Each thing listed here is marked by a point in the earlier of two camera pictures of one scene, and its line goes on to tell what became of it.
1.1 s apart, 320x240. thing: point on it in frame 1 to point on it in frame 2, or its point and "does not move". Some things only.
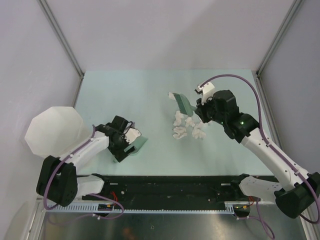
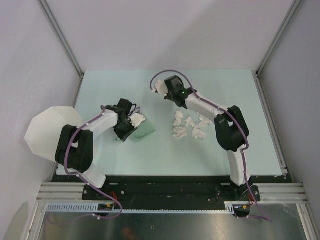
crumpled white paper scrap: x=189 y=122 does not move
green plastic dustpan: x=137 y=144 to x=144 y=129
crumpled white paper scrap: x=181 y=132 does not move
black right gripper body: x=208 y=112 to x=169 y=96
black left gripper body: x=117 y=150 to x=124 y=130
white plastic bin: x=56 y=131 does not move
